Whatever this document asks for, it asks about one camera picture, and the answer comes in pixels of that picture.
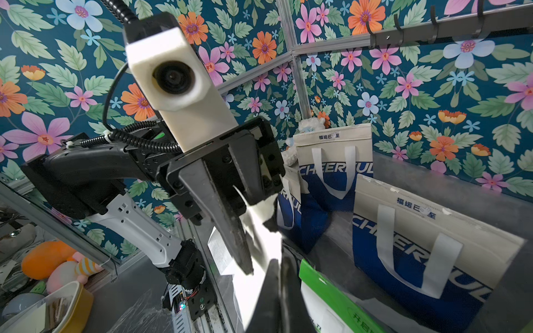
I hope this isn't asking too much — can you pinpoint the yellow tray outside cell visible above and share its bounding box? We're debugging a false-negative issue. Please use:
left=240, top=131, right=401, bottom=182
left=1, top=281, right=94, bottom=332

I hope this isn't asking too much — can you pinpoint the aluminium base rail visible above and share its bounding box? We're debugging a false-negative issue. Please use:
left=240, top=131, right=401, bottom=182
left=167, top=220, right=244, bottom=332

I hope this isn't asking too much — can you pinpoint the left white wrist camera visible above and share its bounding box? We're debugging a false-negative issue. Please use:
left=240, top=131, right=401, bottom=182
left=124, top=12, right=238, bottom=152

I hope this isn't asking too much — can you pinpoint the black wall hook rail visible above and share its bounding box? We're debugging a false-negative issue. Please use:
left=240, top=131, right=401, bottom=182
left=366, top=0, right=533, bottom=49

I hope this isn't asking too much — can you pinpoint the back blue white tote bag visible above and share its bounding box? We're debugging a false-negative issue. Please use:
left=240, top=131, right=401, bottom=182
left=294, top=123, right=373, bottom=212

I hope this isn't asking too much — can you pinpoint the white teddy bear blue shirt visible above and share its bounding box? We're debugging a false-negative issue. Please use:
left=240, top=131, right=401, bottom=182
left=298, top=117, right=326, bottom=133

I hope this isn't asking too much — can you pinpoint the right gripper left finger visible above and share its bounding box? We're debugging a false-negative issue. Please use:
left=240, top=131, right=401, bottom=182
left=246, top=259, right=281, bottom=333

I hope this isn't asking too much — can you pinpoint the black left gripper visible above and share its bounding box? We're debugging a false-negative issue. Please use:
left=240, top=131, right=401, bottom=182
left=156, top=117, right=285, bottom=275

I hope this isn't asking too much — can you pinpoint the white bag green top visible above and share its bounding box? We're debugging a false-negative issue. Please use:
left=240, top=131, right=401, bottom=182
left=299, top=260, right=385, bottom=333

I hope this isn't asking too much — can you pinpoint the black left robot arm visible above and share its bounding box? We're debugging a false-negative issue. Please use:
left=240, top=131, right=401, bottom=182
left=22, top=1, right=301, bottom=330

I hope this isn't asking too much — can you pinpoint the middle left blue white bag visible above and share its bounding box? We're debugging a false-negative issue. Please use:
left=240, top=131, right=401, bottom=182
left=278, top=166, right=330, bottom=254

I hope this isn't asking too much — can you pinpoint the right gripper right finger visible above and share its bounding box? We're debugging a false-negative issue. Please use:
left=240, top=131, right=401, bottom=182
left=280, top=247, right=316, bottom=333

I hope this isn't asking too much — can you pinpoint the middle right blue white bag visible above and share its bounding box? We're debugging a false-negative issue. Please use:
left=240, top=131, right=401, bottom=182
left=353, top=175, right=525, bottom=332

